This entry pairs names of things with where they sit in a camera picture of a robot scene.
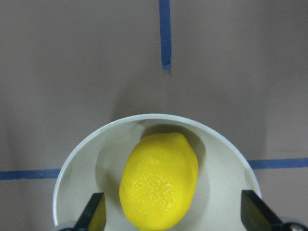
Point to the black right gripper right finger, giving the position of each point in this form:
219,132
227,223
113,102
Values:
257,216

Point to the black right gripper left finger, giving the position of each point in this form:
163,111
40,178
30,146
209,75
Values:
93,217

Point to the white ceramic bowl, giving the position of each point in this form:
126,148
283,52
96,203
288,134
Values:
97,164

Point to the yellow lemon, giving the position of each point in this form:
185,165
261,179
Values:
159,181

